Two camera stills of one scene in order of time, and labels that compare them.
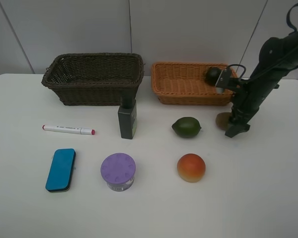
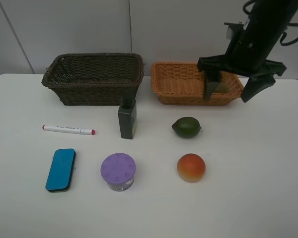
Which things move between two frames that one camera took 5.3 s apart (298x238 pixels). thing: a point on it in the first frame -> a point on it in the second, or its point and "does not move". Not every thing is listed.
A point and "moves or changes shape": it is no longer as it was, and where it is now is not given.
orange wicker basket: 186,84 does not move
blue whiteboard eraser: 60,172 does not move
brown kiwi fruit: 222,120 moves or changes shape
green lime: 186,127 does not move
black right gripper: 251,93 -> 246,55
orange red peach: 190,167 does not move
